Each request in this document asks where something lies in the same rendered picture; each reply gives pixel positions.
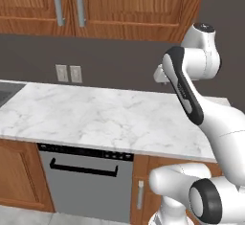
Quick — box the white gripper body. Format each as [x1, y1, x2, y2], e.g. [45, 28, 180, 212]
[153, 63, 170, 86]

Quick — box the wooden base cupboard door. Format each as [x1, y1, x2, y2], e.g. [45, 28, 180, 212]
[0, 138, 56, 214]
[129, 153, 224, 225]

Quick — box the grey dishwasher door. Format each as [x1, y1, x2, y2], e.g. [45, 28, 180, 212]
[35, 143, 135, 224]

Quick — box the dark grey sink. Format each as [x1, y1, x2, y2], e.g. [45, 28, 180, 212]
[0, 80, 27, 108]

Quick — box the wooden wall cupboard door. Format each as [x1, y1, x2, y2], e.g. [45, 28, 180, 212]
[69, 0, 205, 44]
[0, 0, 76, 37]

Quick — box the beige wall socket plate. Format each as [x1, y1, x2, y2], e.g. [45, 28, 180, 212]
[69, 64, 83, 84]
[55, 63, 70, 83]

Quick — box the grey cupboard bar handle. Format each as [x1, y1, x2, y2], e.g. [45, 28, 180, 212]
[51, 0, 66, 28]
[74, 0, 87, 29]

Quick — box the short grey cupboard handle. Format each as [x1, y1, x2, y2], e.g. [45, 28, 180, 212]
[136, 179, 145, 211]

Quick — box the black dishwasher door handle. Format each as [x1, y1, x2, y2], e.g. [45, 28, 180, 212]
[49, 157, 120, 178]

